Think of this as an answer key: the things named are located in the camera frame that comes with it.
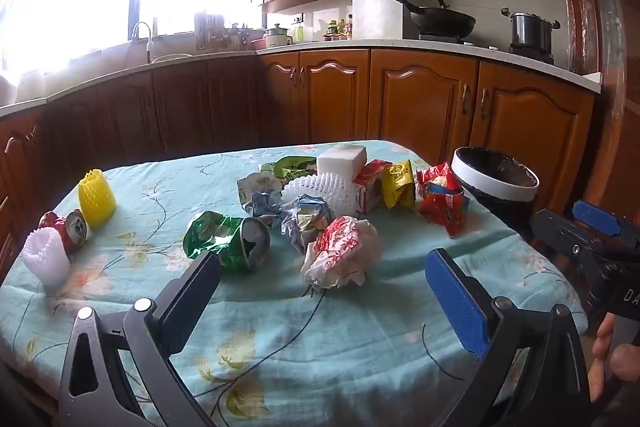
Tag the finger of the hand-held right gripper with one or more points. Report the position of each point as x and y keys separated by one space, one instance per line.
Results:
x=597 y=216
x=557 y=234

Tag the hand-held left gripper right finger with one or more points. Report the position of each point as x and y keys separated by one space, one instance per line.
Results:
x=455 y=302

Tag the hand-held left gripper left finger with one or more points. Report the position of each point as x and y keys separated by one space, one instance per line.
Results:
x=190 y=289

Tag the crushed green drink can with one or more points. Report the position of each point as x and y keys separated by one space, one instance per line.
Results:
x=227 y=239

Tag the black white trash bin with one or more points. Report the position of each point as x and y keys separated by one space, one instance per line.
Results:
x=492 y=187

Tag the blue white paper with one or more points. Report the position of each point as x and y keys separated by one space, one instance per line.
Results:
x=262 y=206
x=307 y=219

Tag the red white carton box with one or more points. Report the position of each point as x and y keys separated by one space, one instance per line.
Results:
x=370 y=184

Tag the white foam block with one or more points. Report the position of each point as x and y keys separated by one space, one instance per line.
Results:
x=342 y=161

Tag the person's right hand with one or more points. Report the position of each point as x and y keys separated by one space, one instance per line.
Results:
x=612 y=357

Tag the red snack packet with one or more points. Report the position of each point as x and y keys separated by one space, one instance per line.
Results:
x=442 y=199

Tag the crumpled red white plastic bag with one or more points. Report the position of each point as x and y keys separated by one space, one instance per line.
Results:
x=340 y=252

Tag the crushed green drink carton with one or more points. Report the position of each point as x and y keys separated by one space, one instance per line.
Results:
x=257 y=183

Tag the yellow snack packet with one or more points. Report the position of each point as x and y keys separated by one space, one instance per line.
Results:
x=399 y=184

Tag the yellow foam fruit net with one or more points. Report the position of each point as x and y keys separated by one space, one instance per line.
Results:
x=96 y=198

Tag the floral turquoise tablecloth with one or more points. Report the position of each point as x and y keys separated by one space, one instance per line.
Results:
x=310 y=347

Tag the crushed red drink can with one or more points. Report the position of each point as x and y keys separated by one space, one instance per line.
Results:
x=70 y=229

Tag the white foam fruit net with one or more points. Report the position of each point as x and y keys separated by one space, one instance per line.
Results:
x=325 y=192
x=45 y=252

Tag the wooden lower cabinets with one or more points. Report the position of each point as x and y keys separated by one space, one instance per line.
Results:
x=420 y=99

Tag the steel cooking pot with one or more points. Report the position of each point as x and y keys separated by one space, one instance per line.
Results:
x=531 y=29

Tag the black wok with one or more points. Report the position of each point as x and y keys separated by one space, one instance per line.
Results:
x=440 y=21

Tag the speckled white countertop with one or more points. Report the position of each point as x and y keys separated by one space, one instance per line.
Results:
x=400 y=44

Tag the metal sink faucet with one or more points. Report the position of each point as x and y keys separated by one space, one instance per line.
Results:
x=147 y=42

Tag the white electric cooker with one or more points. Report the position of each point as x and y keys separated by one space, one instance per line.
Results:
x=276 y=37

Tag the row of condiment bottles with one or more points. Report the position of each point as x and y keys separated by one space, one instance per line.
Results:
x=339 y=31

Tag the plastic wrapped wooden door frame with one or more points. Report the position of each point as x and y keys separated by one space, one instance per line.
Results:
x=607 y=57

